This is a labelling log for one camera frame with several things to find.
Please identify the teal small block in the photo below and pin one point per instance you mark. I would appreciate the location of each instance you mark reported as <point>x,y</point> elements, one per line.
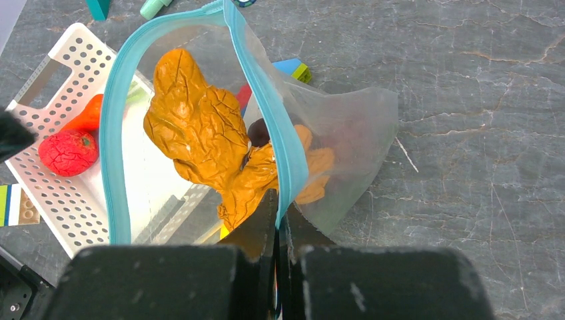
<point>99,9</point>

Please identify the orange crinkled ginger root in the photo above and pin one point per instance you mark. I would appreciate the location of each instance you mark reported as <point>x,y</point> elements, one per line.
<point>200,128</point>

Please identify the dark red apple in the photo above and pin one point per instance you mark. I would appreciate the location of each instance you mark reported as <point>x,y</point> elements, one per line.
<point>258,133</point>

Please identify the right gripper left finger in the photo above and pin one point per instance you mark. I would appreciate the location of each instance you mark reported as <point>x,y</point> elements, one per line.
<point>232,279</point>

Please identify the small round teal token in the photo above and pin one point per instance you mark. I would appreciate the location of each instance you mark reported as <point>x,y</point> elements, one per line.
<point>244,3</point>

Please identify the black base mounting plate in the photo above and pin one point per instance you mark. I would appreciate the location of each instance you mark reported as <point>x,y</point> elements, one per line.
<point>24,293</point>

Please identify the red strawberry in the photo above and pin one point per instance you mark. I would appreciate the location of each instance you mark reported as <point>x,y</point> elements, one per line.
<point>69,153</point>

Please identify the orange carrot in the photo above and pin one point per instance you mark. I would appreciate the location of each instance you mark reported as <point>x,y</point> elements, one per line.
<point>88,120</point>

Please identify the yellow lemon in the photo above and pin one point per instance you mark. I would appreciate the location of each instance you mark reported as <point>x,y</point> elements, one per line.
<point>223,232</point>

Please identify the red blue yellow block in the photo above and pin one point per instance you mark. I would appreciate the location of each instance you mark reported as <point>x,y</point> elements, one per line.
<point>293,67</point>

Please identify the green blue white block stack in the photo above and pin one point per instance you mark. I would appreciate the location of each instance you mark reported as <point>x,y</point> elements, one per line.
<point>16,207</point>

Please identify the white perforated plastic basket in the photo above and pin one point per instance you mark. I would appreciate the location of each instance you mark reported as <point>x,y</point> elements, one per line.
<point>74,71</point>

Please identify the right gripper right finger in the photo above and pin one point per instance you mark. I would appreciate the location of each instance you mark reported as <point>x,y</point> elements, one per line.
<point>319,279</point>

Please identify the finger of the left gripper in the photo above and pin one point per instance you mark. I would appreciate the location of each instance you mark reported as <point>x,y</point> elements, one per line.
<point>15,137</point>

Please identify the clear zip top bag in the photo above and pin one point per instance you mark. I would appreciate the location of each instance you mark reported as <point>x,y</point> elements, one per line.
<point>359,126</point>

